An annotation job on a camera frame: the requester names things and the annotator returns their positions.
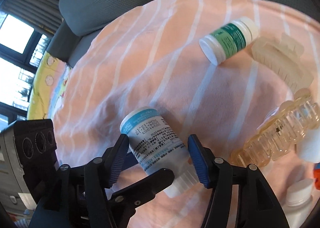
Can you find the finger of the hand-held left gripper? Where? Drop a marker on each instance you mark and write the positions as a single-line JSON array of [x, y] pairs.
[[145, 183], [130, 160]]

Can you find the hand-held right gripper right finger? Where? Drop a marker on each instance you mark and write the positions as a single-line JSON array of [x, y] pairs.
[[200, 165]]

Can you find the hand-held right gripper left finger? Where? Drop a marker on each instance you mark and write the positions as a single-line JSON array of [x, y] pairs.
[[117, 163]]

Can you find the white bottle with blue label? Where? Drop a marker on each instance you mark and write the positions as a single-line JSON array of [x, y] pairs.
[[155, 138]]

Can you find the translucent hair claw clip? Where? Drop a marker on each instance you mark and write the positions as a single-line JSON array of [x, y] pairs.
[[275, 60]]

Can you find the yellow cartoon printed blanket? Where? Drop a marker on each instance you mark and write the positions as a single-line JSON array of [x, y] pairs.
[[42, 85]]

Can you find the orange striped cloth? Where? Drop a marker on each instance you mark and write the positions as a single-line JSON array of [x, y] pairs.
[[150, 67]]

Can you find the plain white bottle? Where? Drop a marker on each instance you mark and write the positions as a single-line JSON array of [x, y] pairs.
[[297, 203]]

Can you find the window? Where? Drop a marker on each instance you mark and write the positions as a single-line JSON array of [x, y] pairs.
[[17, 32]]

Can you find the white plastic inhaler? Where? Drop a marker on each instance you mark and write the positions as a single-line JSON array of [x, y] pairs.
[[310, 145]]

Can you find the orange pill bottle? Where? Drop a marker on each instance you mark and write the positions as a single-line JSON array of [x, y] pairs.
[[317, 178]]

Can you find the white bottle with green label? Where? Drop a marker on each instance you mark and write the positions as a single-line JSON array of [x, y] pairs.
[[230, 39]]

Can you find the grey curtain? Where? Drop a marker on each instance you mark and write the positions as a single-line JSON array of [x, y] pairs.
[[30, 2]]

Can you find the grey sofa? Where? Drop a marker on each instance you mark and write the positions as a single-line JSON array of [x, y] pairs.
[[112, 0]]

